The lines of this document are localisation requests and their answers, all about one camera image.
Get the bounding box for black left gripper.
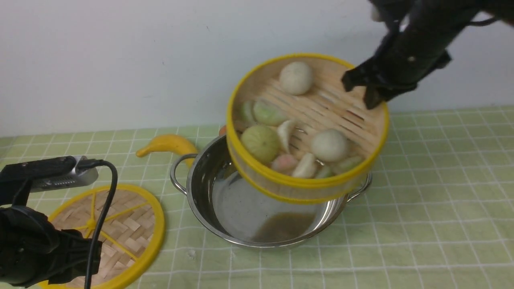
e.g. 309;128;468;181
47;229;103;284

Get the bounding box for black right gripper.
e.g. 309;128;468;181
341;24;452;110

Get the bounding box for yellow bamboo steamer lid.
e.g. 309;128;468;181
49;183;165;289

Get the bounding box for yellow bamboo steamer basket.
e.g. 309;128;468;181
226;53;390;204

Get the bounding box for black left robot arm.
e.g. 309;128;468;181
0;206;102;288

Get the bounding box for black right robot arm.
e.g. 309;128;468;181
341;0;514;110

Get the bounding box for stainless steel pot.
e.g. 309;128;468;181
169;135;373;249

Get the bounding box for white round bun front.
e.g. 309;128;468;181
310;129;349;163

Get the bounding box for white round bun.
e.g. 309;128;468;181
279;61;314;96
310;129;349;163

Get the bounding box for white dumpling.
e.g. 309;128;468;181
276;120;298;154

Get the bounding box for green dumpling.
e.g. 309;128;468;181
252;100;288;126

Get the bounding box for pink bun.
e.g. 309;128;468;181
270;154;298;175

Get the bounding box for green round bun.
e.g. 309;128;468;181
239;125;281;165

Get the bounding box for green checkered tablecloth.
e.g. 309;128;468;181
1;107;514;289

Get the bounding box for yellow banana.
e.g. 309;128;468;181
135;134;199;158

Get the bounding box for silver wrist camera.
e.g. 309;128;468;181
0;156;103;206

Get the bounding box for black camera cable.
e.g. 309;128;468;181
78;159;118;289

